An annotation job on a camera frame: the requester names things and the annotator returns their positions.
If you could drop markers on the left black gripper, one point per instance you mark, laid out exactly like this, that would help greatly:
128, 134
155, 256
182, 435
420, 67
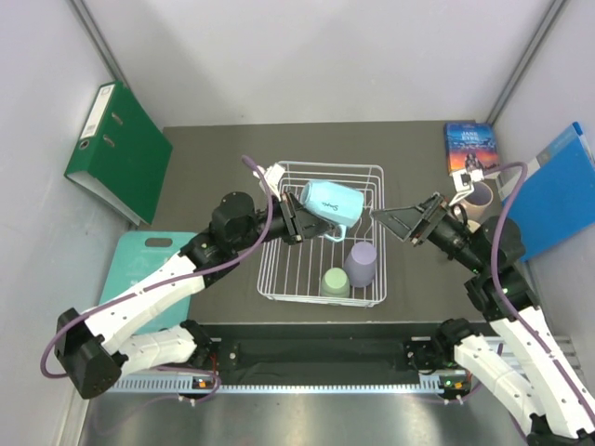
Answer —
300, 223

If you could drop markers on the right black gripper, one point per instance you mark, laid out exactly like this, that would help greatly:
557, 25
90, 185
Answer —
400, 221

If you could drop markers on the light blue mug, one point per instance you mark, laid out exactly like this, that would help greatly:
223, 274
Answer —
335, 203

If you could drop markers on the purple cup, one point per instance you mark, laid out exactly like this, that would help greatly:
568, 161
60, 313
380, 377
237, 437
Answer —
360, 264

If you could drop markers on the clear pink glass mug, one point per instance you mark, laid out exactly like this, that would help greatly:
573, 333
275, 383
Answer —
478, 201

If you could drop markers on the cream ceramic mug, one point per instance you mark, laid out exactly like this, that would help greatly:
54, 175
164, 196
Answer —
473, 225

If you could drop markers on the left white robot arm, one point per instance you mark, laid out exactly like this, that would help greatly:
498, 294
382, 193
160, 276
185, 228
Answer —
101, 345

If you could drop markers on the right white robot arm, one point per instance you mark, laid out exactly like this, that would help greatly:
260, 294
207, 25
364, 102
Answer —
544, 396

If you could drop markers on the green cup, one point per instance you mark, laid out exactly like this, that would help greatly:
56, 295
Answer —
335, 283

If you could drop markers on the Jane Eyre paperback book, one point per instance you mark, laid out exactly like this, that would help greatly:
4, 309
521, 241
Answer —
470, 146

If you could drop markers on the blue plastic folder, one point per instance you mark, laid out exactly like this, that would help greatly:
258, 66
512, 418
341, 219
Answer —
556, 200

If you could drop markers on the teal cutting board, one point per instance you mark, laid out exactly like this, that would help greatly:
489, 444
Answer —
137, 255

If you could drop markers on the green lever arch binder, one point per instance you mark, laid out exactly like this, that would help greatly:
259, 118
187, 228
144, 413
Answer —
121, 156

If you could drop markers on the white wire dish rack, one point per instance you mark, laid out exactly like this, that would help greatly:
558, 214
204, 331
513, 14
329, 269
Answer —
296, 273

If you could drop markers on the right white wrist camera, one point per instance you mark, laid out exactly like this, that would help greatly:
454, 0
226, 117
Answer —
464, 181

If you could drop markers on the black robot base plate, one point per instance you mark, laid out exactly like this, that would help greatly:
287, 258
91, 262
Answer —
316, 354

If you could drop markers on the grey slotted cable duct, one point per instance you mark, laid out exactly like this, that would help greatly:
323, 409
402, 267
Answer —
200, 384

